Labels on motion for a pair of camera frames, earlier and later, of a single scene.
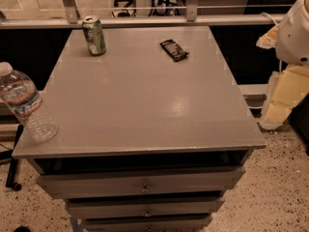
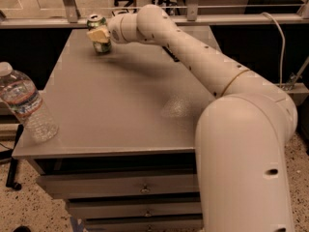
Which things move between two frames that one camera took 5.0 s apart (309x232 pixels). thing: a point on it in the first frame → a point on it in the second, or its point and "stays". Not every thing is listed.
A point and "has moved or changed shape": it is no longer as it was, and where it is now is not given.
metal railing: x=190 y=17 stays
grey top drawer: x=116 y=184 stays
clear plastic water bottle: x=20 y=95 stays
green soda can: x=95 y=36 has moved or changed shape
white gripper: x=294 y=38 → x=114 y=30
